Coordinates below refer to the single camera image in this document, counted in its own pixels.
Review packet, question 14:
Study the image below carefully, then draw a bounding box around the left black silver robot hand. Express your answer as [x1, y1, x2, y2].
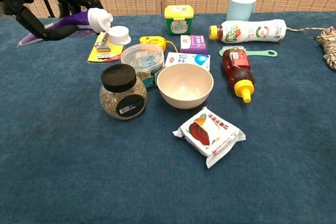
[0, 0, 104, 41]

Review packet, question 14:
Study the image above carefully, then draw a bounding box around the purple white toothpaste tube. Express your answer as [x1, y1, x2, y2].
[17, 7, 132, 48]

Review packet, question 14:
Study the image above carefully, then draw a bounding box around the white lotion bottle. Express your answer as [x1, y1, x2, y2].
[208, 18, 287, 44]

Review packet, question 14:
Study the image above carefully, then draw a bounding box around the yellow razor blister pack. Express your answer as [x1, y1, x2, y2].
[86, 31, 125, 64]

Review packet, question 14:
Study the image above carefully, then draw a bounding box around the clear tub of binder clips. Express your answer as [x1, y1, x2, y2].
[120, 43, 165, 90]

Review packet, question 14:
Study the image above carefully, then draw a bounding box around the yellow tape measure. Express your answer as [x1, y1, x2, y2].
[139, 36, 182, 53]

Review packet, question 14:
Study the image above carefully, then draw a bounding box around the dark blue table mat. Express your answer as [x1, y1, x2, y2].
[0, 11, 336, 224]

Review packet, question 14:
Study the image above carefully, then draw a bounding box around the green tub with yellow lid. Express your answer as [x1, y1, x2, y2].
[164, 4, 195, 36]

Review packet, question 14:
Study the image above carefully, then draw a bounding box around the blue white milk carton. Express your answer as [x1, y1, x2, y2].
[164, 51, 212, 72]

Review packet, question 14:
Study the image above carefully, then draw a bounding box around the purple white small carton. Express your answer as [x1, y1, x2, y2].
[179, 35, 209, 55]

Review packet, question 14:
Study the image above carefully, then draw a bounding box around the beige plastic bowl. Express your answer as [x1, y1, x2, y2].
[156, 63, 215, 110]

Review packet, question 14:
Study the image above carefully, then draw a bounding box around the white snack packet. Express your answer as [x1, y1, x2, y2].
[172, 106, 247, 169]

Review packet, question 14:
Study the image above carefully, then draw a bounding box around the light blue mug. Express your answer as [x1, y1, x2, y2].
[226, 0, 258, 22]

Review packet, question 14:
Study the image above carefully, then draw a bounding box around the honey bottle yellow nozzle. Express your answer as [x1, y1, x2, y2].
[222, 48, 256, 104]

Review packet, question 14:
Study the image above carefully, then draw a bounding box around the teal plastic hairbrush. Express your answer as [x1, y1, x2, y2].
[218, 45, 278, 58]

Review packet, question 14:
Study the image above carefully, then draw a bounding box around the beige braided rope bundle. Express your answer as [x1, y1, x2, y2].
[285, 26, 336, 71]

